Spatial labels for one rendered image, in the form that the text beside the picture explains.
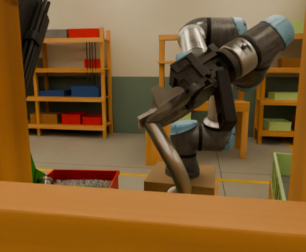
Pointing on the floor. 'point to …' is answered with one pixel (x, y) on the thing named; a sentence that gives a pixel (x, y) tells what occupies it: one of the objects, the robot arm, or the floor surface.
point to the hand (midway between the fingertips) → (154, 124)
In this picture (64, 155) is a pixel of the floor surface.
